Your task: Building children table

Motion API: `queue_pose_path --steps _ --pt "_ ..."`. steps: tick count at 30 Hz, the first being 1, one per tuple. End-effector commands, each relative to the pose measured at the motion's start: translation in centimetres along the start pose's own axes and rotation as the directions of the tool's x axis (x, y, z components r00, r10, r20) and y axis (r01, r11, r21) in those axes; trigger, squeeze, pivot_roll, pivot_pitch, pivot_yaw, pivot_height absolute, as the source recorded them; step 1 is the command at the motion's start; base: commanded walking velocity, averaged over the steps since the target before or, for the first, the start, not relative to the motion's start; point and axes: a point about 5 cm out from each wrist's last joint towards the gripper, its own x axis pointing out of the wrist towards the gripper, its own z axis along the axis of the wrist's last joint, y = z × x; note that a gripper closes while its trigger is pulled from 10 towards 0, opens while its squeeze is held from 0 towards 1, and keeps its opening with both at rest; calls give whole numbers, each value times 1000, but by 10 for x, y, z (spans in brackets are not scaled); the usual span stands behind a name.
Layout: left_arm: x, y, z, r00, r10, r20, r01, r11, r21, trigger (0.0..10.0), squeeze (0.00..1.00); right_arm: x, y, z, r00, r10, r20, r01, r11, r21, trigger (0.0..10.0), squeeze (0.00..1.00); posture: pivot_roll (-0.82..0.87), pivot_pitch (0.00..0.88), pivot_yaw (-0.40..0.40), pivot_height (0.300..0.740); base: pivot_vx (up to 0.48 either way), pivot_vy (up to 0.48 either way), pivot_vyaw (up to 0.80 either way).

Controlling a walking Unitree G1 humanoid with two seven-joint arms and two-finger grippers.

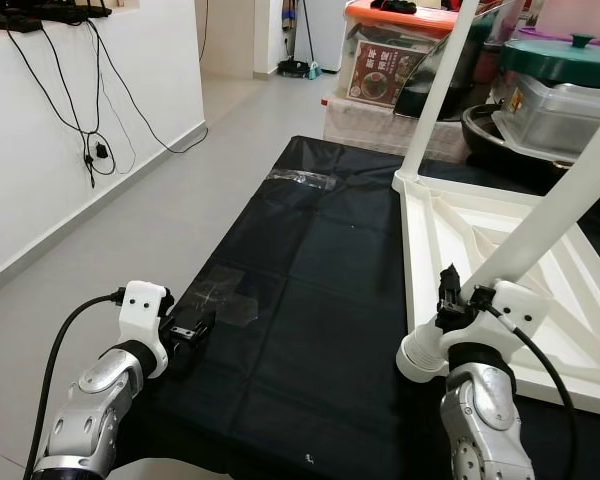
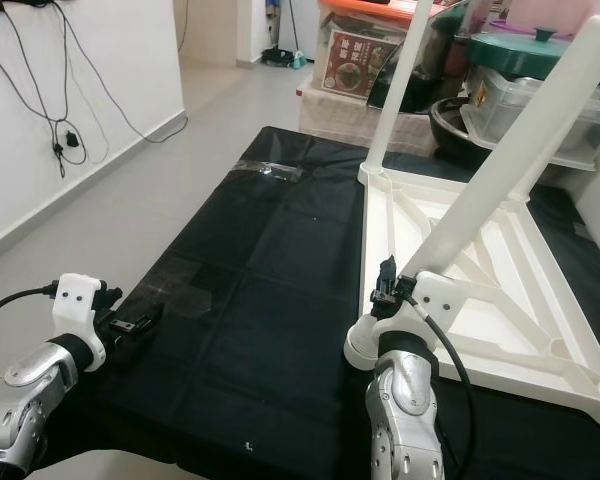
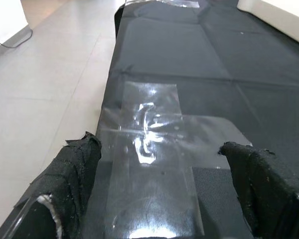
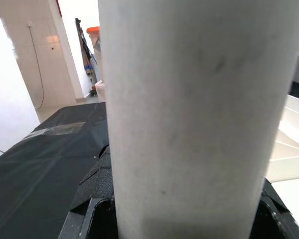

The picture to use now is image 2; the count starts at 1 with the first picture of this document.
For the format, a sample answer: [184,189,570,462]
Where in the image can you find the white plastic table top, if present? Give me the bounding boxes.
[358,162,600,431]

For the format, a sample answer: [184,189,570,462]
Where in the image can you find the clear tape cross patch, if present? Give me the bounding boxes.
[138,255,223,319]

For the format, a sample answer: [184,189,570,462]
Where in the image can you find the black tablecloth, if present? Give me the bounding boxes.
[40,125,600,480]

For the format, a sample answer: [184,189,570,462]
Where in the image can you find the clear tape strip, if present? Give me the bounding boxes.
[233,160,303,184]

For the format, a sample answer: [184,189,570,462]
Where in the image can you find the clear plastic storage box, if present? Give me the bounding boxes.
[460,65,600,166]

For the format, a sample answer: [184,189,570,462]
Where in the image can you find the red printed box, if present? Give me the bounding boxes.
[320,25,401,101]

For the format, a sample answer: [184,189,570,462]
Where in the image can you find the black bag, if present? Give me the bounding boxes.
[370,0,491,113]

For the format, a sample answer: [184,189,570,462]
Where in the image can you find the black floor mop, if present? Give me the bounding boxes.
[262,45,306,69]

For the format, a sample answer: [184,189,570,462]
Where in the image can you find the green pot lid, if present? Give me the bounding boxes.
[465,28,586,81]

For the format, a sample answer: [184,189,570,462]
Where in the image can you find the black power strip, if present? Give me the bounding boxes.
[0,0,61,13]

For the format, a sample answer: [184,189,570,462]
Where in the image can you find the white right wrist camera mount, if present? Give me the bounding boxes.
[380,272,469,336]

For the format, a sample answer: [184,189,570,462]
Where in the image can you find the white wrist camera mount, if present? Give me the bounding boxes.
[380,272,469,336]
[55,273,109,369]

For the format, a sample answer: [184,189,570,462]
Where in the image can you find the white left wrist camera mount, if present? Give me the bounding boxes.
[55,273,109,369]

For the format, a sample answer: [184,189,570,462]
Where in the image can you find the black wall cable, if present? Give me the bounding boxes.
[0,5,189,179]

